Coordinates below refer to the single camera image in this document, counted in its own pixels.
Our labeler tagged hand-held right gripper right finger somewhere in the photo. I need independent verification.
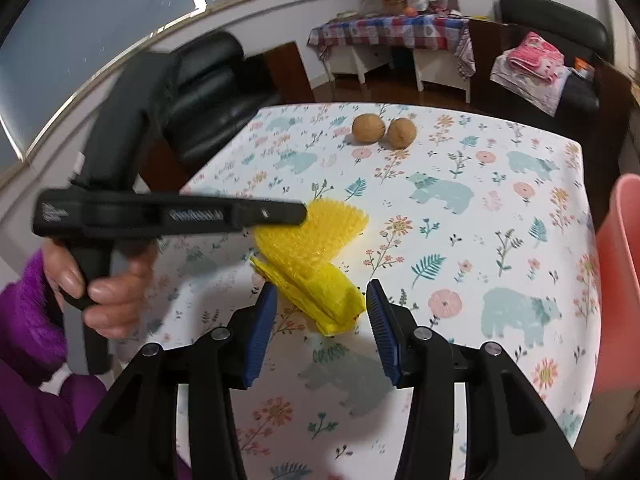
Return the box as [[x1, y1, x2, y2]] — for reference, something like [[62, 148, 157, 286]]
[[366, 280, 586, 480]]

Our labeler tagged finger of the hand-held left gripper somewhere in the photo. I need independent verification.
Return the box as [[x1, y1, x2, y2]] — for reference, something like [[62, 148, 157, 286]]
[[234, 198, 309, 231]]

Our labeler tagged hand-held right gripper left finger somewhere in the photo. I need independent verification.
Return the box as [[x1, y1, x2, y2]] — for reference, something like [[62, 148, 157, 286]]
[[60, 284, 279, 480]]

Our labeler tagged yellow foam fruit net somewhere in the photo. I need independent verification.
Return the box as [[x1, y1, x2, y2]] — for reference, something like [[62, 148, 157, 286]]
[[249, 197, 371, 337]]

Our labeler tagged pink plastic bucket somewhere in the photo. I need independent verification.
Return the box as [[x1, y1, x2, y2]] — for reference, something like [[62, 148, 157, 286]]
[[592, 174, 640, 414]]

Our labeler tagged person's left forearm purple sleeve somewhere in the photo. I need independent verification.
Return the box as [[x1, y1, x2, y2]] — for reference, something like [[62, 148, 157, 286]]
[[0, 249, 113, 480]]

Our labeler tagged person's left hand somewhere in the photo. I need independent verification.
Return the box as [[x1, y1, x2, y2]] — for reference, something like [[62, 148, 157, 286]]
[[42, 240, 159, 341]]

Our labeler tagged brown walnut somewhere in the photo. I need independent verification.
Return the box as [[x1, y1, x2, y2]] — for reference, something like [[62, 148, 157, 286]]
[[352, 114, 387, 145], [387, 118, 418, 150]]

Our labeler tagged floral bear print tablecloth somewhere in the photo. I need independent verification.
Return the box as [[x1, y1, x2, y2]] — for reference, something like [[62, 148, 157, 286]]
[[150, 102, 604, 480]]

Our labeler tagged black leather armchair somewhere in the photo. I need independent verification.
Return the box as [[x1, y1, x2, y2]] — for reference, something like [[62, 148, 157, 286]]
[[145, 30, 317, 177], [467, 0, 634, 127]]

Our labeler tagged white low bench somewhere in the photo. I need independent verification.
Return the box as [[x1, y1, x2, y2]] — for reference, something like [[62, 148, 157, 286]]
[[325, 45, 474, 106]]

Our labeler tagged large curved window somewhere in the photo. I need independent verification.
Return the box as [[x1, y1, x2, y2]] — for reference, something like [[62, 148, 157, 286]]
[[0, 0, 392, 177]]

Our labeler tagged plaid patchwork cloth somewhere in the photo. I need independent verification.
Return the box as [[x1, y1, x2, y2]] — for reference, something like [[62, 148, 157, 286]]
[[306, 12, 476, 80]]

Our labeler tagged pale floral folded cloth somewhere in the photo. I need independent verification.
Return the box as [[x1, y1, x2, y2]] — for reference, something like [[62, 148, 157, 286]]
[[490, 50, 574, 116]]

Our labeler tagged pink folded garment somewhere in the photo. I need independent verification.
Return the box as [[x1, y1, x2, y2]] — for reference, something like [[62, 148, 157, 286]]
[[507, 31, 564, 84]]

